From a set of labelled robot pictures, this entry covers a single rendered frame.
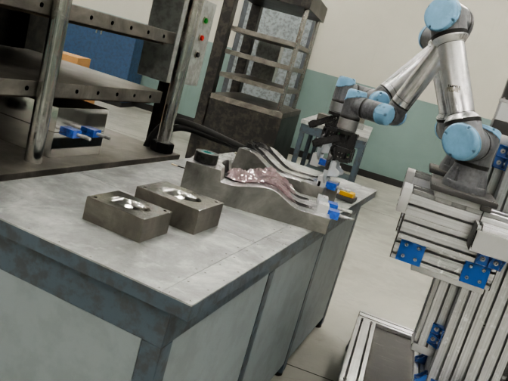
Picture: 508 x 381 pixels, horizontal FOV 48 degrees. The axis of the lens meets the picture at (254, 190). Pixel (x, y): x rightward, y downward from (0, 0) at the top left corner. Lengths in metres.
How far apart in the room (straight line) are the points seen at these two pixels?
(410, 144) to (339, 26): 2.00
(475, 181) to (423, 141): 6.71
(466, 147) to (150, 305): 1.15
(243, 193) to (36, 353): 0.81
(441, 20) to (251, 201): 0.85
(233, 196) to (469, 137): 0.77
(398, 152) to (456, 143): 6.84
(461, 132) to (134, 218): 1.07
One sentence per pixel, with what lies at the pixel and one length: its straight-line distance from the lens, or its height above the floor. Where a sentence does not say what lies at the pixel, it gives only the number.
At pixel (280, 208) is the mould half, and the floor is 0.84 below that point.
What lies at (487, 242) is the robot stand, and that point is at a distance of 2.00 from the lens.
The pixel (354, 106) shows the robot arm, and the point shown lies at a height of 1.21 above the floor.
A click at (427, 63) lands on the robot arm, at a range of 2.19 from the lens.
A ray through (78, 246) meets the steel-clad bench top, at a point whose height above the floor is 0.80.
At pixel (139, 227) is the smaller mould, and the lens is 1.39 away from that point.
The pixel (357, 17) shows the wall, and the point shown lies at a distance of 8.82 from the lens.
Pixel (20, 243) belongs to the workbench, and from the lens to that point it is 1.38.
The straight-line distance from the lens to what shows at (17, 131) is 2.13.
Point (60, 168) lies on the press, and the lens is 1.96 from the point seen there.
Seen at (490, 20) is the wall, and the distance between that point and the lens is 8.89.
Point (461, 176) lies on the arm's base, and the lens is 2.09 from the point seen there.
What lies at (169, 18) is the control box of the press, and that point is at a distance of 2.67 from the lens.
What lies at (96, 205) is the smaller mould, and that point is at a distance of 1.45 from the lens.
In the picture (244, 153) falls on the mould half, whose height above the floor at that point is 0.92.
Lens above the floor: 1.29
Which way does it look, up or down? 13 degrees down
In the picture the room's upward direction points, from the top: 16 degrees clockwise
